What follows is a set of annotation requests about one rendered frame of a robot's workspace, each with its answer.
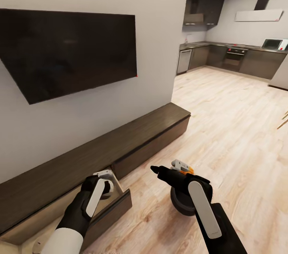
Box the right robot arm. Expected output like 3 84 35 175
150 159 248 254

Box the pumpkin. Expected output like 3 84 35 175
180 166 194 174

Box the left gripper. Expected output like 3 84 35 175
102 180 110 194

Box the cauldron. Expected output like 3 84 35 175
170 187 195 216

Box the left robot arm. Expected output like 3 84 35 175
40 170 112 254

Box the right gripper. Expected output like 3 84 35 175
150 166 180 188

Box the pillar candle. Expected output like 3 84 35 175
33 235 51 254
100 180 114 200

